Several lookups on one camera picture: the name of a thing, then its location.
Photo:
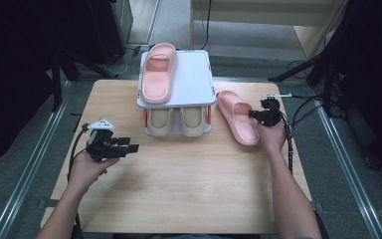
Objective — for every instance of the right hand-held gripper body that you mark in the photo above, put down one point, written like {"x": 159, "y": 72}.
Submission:
{"x": 270, "y": 113}

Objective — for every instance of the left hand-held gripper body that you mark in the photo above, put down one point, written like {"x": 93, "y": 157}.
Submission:
{"x": 102, "y": 147}

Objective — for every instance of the pink slipper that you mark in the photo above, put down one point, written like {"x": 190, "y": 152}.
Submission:
{"x": 157, "y": 76}
{"x": 237, "y": 122}

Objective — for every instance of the cream clog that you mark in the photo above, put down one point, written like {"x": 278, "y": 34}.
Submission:
{"x": 160, "y": 121}
{"x": 192, "y": 121}

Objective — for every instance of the white two-tier shoe rack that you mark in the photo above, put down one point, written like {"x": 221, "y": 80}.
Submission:
{"x": 192, "y": 76}

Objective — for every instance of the person's right hand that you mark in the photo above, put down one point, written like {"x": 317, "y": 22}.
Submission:
{"x": 272, "y": 136}

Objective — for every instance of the person's left hand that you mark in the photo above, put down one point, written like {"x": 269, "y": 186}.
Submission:
{"x": 88, "y": 169}

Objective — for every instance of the black metal stand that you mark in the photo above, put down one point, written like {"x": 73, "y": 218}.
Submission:
{"x": 57, "y": 83}

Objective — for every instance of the black tripod stand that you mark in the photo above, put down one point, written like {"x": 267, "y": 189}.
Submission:
{"x": 325, "y": 46}

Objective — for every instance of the wooden panel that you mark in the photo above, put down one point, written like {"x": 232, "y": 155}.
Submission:
{"x": 311, "y": 36}

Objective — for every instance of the dark cabinet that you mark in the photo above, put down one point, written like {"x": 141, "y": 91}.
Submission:
{"x": 111, "y": 30}

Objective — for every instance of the metal floor rail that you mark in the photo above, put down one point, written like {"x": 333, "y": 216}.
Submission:
{"x": 30, "y": 166}
{"x": 348, "y": 166}

